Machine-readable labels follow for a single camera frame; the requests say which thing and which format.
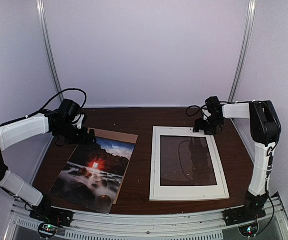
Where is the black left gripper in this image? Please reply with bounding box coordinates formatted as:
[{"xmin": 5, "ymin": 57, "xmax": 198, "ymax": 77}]
[{"xmin": 55, "ymin": 121, "xmax": 96, "ymax": 146}]

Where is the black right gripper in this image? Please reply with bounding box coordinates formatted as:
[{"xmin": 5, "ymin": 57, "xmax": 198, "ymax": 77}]
[{"xmin": 193, "ymin": 115, "xmax": 224, "ymax": 135}]

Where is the clear acrylic sheet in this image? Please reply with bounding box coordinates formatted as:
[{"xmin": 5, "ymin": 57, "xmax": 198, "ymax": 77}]
[{"xmin": 160, "ymin": 135, "xmax": 217, "ymax": 187}]

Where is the landscape photo print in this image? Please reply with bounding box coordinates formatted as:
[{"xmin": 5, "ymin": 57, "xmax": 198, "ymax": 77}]
[{"xmin": 49, "ymin": 137, "xmax": 136, "ymax": 214}]

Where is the white photo mat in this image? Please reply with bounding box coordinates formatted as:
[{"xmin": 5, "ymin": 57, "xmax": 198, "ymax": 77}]
[{"xmin": 152, "ymin": 126, "xmax": 227, "ymax": 196}]

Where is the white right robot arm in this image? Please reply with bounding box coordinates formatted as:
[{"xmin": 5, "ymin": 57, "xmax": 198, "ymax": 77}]
[{"xmin": 193, "ymin": 96, "xmax": 281, "ymax": 221}]

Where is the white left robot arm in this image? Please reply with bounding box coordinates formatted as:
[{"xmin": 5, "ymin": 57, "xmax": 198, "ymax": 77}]
[{"xmin": 0, "ymin": 112, "xmax": 96, "ymax": 222}]

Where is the brown cardboard backing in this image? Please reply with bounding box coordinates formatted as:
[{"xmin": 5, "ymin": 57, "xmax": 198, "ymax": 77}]
[{"xmin": 86, "ymin": 128, "xmax": 138, "ymax": 204}]

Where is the black right camera cable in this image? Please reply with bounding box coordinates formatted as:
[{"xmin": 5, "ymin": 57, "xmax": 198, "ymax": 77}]
[{"xmin": 186, "ymin": 104, "xmax": 209, "ymax": 118}]

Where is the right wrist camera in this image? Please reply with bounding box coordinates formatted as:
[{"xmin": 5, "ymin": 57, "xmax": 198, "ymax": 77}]
[{"xmin": 205, "ymin": 96, "xmax": 221, "ymax": 115}]

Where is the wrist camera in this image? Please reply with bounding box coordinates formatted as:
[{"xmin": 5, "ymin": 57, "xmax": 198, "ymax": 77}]
[
  {"xmin": 205, "ymin": 96, "xmax": 221, "ymax": 115},
  {"xmin": 58, "ymin": 99, "xmax": 87, "ymax": 129}
]

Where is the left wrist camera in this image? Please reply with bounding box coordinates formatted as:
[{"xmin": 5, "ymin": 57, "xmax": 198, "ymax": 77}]
[{"xmin": 58, "ymin": 99, "xmax": 87, "ymax": 129}]

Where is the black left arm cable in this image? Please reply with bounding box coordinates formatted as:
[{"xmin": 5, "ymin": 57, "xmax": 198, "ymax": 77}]
[{"xmin": 28, "ymin": 87, "xmax": 87, "ymax": 118}]

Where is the white picture frame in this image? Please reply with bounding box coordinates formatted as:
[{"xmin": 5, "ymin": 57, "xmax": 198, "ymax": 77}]
[{"xmin": 149, "ymin": 125, "xmax": 230, "ymax": 203}]

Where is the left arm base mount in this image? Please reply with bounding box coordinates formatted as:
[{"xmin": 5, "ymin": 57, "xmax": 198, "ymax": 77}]
[{"xmin": 24, "ymin": 196, "xmax": 73, "ymax": 240}]

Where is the right aluminium corner post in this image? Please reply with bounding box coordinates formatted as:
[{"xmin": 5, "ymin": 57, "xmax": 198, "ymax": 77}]
[{"xmin": 228, "ymin": 0, "xmax": 257, "ymax": 102}]

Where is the aluminium corner post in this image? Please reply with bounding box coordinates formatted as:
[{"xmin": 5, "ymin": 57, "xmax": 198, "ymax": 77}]
[
  {"xmin": 228, "ymin": 0, "xmax": 257, "ymax": 102},
  {"xmin": 36, "ymin": 0, "xmax": 63, "ymax": 101}
]

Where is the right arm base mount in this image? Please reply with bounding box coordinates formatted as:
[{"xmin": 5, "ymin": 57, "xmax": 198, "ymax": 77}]
[{"xmin": 223, "ymin": 192, "xmax": 268, "ymax": 238}]

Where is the aluminium front rail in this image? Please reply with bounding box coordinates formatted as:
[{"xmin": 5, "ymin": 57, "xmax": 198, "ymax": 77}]
[{"xmin": 6, "ymin": 192, "xmax": 288, "ymax": 240}]

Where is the left aluminium corner post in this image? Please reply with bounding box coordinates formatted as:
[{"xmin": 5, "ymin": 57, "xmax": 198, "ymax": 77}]
[{"xmin": 36, "ymin": 0, "xmax": 63, "ymax": 101}]

